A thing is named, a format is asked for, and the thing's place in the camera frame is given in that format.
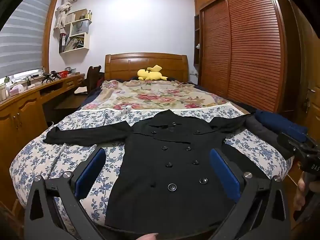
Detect folded grey clothes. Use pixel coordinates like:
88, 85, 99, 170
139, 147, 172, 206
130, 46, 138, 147
244, 116, 288, 153

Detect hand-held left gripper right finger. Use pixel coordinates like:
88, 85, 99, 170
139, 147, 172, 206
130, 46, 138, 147
209, 148, 292, 240

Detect person's left hand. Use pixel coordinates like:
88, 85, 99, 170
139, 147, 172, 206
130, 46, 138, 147
136, 233, 159, 240

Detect wooden bed headboard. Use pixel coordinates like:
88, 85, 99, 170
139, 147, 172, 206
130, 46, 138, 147
104, 52, 188, 83

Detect person's right hand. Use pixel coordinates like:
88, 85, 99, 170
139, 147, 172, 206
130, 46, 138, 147
293, 172, 312, 214

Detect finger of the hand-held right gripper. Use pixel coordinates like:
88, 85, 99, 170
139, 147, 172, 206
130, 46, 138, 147
277, 132, 310, 158

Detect grey striped window blind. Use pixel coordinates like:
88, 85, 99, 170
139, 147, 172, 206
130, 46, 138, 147
0, 0, 57, 80

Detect tied beige curtain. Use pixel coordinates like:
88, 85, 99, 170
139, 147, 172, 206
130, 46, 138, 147
54, 0, 78, 29

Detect white wall shelf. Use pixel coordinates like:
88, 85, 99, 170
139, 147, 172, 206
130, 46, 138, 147
59, 9, 92, 54

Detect dark wooden chair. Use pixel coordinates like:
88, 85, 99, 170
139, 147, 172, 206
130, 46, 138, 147
74, 65, 103, 96

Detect folded navy clothes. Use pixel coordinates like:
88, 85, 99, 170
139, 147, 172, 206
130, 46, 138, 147
254, 109, 308, 143

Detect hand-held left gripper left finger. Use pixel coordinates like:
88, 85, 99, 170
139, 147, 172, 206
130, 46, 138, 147
24, 147, 108, 240

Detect red floral beige blanket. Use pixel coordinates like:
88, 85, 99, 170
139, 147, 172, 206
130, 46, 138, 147
80, 79, 230, 112

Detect black button coat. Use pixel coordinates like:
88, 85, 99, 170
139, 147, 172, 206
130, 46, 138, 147
44, 109, 253, 235

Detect wooden desk with cabinets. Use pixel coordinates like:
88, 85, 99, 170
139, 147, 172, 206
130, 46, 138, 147
0, 73, 87, 205

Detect yellow plush toy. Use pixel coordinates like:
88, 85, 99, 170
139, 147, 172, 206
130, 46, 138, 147
137, 65, 168, 81

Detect wooden louvered wardrobe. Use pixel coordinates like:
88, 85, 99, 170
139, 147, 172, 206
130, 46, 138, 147
194, 0, 288, 113

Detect wooden door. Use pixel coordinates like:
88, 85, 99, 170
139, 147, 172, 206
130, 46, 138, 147
287, 0, 320, 140

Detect blue floral white quilt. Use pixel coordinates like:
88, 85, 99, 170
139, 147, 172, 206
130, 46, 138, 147
10, 105, 294, 233

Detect black clamp tool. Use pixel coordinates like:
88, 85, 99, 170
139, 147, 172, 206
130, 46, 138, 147
42, 71, 60, 83

